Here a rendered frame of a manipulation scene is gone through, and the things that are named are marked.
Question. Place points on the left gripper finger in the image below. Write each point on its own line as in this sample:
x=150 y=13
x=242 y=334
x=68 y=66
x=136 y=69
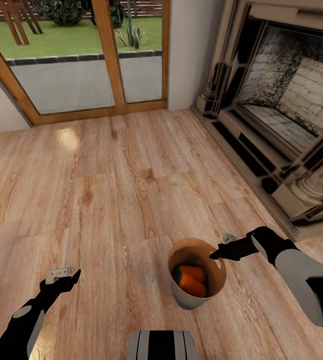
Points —
x=75 y=277

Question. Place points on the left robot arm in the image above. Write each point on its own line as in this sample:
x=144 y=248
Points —
x=23 y=329

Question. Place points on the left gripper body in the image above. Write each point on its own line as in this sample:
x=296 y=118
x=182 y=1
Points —
x=63 y=285

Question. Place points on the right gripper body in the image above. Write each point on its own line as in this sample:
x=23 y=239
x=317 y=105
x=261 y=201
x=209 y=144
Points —
x=232 y=251

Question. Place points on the wood fireplace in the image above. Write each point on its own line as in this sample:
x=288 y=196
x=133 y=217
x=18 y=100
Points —
x=263 y=106

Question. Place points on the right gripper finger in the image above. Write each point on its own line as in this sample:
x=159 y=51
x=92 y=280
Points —
x=216 y=254

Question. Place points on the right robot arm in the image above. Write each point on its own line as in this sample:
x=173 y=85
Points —
x=302 y=274

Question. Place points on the trash can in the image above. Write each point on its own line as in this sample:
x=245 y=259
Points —
x=195 y=252

